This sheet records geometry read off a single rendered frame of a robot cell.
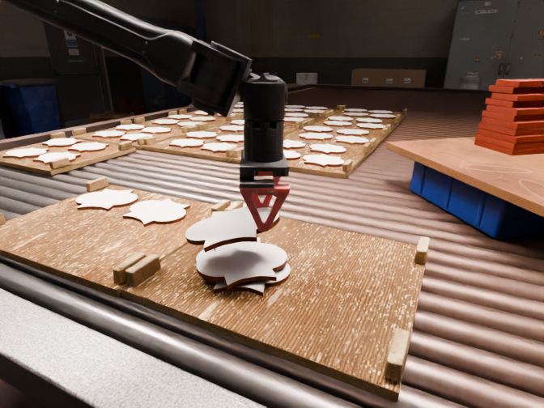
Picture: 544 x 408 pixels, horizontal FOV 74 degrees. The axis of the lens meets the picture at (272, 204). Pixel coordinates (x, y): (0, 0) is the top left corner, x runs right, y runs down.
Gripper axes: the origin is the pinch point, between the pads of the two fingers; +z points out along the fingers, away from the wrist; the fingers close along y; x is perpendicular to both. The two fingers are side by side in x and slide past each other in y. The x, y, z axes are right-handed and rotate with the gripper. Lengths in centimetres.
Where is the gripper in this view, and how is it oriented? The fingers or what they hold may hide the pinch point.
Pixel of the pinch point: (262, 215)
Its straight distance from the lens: 55.4
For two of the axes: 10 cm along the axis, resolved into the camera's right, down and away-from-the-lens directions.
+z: -0.2, 9.3, 3.7
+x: 10.0, 0.0, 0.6
